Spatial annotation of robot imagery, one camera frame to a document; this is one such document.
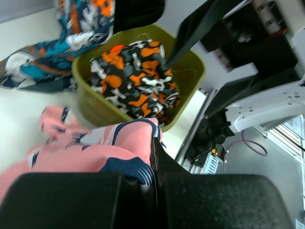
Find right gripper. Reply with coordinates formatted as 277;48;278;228
166;0;298;72

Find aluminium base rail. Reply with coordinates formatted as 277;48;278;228
175;88;218;174

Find blue orange patterned shorts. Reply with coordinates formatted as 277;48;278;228
0;0;115;93

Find black shorts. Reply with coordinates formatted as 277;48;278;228
113;0;165;33

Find white slotted cable duct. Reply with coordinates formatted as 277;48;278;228
202;152;223;175

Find camouflage shorts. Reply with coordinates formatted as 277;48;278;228
91;40;180;126

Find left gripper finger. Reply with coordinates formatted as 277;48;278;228
150;137;190;186

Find pink shark print shorts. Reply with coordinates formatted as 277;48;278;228
0;106;163;198

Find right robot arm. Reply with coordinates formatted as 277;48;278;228
166;0;305;168

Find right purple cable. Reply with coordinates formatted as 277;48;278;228
242;130;269;157

